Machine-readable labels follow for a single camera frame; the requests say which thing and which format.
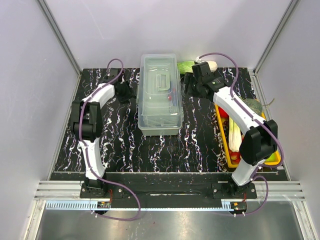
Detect clear grey plastic toolbox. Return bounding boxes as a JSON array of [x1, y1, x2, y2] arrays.
[[137, 53, 184, 137]]

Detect red blue screwdriver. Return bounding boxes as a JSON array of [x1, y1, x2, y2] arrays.
[[168, 85, 175, 112]]

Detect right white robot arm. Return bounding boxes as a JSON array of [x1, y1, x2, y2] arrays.
[[184, 62, 278, 198]]

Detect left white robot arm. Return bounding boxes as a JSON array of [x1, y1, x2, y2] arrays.
[[70, 68, 135, 198]]

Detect napa cabbage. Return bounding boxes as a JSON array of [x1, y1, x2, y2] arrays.
[[177, 60, 218, 74]]

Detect red tomato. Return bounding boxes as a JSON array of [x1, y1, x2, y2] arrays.
[[219, 108, 229, 118]]

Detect black marble pattern mat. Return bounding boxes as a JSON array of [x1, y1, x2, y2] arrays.
[[49, 68, 256, 180]]

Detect green celery stalk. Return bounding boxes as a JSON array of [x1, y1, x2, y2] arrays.
[[228, 118, 242, 152]]

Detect red lychee fruits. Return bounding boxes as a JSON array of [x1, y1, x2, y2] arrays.
[[229, 150, 241, 165]]

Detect yellow plastic basket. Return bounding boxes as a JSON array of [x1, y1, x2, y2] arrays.
[[215, 104, 281, 169]]

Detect green apple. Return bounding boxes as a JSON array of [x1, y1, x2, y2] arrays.
[[265, 151, 279, 163]]

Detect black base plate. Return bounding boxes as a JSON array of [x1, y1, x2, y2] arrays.
[[80, 172, 257, 200]]

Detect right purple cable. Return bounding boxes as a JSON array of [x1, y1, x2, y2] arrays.
[[198, 52, 286, 217]]

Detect purple cable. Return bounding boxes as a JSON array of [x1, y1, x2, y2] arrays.
[[78, 58, 142, 221], [198, 52, 286, 217]]

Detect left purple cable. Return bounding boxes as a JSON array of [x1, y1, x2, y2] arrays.
[[78, 58, 142, 221]]

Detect aluminium frame rail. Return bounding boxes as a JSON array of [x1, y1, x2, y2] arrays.
[[34, 181, 305, 213]]

